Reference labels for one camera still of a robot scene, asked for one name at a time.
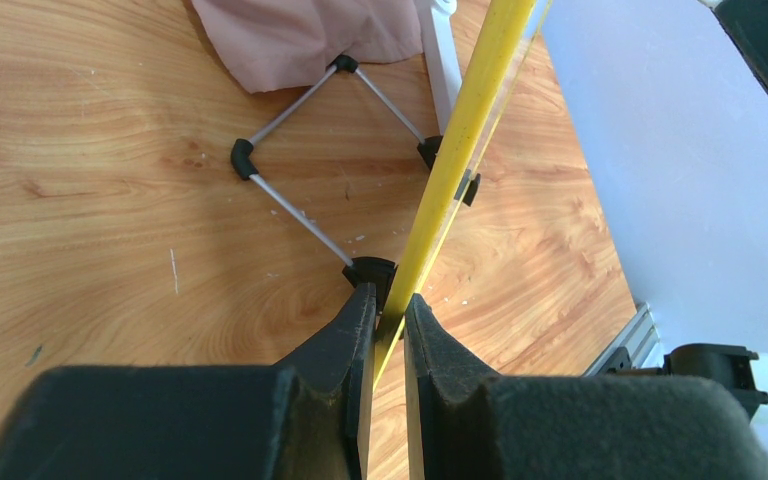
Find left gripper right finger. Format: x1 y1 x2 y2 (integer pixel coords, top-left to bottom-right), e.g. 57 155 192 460
404 295 768 479

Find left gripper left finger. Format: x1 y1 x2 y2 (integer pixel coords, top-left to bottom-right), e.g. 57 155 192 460
0 283 376 479

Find yellow framed whiteboard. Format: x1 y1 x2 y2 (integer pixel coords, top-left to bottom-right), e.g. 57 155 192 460
228 0 554 389

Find silver clothes rack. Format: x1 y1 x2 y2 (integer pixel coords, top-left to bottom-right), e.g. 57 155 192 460
415 0 462 134

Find pink shorts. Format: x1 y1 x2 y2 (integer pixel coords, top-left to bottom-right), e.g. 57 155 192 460
192 0 423 93

